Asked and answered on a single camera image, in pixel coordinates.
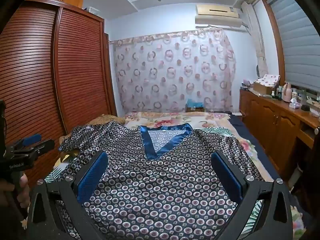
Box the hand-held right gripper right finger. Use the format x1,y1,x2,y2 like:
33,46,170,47
210,151,294,240

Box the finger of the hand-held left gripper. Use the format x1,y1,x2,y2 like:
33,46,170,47
11,134,42,150
15,139,55,158

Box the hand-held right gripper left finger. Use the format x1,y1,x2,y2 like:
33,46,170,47
26,151,109,240

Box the navy patterned pajama top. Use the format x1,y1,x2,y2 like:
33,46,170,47
47,120,265,240

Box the person's left hand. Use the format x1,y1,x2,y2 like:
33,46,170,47
0,174,30,229

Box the navy bed sheet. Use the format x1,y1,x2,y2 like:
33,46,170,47
229,114,283,178

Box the gold sunflower print cloth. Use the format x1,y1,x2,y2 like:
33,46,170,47
59,114,126,164

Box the waste bin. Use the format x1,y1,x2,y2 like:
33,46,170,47
291,165,305,193

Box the wooden sideboard cabinet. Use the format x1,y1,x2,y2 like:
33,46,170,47
239,87,320,180

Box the cardboard box with blue contents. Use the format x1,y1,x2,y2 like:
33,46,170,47
185,99,205,113

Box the wooden louvered wardrobe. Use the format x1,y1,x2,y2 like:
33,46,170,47
0,0,118,193

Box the pink thermos bottle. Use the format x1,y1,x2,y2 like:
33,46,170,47
282,82,292,103

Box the box with floral cloth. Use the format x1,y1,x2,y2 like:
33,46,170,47
252,74,280,95

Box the sheer circle pattern curtain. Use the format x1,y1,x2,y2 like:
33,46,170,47
110,29,237,114

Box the beige window curtain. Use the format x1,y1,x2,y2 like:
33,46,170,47
241,1,269,78

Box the wall air conditioner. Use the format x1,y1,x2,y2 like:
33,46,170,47
194,4,244,29

